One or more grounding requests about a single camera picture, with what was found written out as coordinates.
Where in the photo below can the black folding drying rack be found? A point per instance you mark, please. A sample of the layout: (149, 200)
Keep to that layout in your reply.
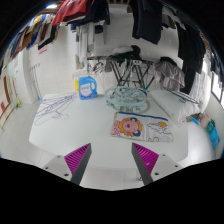
(128, 68)

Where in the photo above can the blue bucket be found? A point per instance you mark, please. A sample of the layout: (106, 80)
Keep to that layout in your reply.
(215, 139)

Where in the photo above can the white pillow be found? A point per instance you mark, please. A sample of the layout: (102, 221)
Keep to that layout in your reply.
(173, 105)

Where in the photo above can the teal bucket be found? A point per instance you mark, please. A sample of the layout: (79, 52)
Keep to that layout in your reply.
(210, 126)

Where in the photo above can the small blue tool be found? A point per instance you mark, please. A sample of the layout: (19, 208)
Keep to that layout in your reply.
(195, 121)

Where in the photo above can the row of hanging clothes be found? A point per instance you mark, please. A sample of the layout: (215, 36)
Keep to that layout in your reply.
(146, 23)

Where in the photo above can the white cartoon print towel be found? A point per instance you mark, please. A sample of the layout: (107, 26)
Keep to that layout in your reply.
(143, 128)

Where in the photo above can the blue detergent bottle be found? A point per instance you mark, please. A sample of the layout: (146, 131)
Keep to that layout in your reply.
(87, 88)

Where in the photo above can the yellow bottle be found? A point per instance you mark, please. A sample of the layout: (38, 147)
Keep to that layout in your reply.
(76, 86)

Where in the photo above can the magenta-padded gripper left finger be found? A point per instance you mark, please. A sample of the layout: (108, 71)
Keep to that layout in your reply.
(78, 160)

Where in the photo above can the grey draped garment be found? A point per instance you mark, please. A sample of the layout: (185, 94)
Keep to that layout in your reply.
(168, 75)

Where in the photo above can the pink bucket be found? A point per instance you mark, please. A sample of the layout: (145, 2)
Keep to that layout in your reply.
(204, 120)

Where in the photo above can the pale green round peg hanger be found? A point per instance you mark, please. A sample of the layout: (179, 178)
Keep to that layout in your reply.
(126, 97)

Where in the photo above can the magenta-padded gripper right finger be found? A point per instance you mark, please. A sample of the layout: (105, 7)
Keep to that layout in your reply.
(146, 160)

